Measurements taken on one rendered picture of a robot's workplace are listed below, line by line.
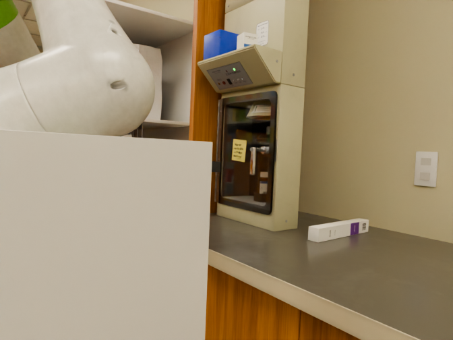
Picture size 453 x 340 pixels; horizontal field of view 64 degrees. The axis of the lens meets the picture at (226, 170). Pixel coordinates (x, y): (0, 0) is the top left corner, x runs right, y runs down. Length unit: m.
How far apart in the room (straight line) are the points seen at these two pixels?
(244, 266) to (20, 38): 0.66
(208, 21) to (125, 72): 1.09
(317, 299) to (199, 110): 0.92
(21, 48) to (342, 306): 0.77
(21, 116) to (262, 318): 0.65
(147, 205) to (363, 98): 1.27
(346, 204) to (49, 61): 1.27
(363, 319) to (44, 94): 0.56
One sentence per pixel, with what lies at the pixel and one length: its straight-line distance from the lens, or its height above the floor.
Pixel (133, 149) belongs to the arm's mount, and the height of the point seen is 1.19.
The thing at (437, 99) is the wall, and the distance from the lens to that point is 1.38.
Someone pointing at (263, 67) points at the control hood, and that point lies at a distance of 1.16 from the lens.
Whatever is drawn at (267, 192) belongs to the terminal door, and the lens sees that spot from 1.19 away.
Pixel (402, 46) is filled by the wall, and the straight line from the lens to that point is 1.48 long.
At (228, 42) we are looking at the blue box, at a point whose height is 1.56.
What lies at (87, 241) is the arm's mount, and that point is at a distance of 0.30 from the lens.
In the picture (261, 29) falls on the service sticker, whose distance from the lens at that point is 1.31.
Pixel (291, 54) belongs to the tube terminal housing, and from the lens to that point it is 1.24.
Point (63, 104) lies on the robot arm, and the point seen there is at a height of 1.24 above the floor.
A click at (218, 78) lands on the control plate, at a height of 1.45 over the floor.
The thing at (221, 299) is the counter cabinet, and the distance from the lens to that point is 1.00.
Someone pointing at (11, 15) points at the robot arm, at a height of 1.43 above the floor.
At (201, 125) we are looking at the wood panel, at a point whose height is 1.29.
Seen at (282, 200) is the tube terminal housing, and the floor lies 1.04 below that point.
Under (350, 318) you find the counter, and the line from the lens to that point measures 0.68.
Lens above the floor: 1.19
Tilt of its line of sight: 3 degrees down
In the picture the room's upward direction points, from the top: 2 degrees clockwise
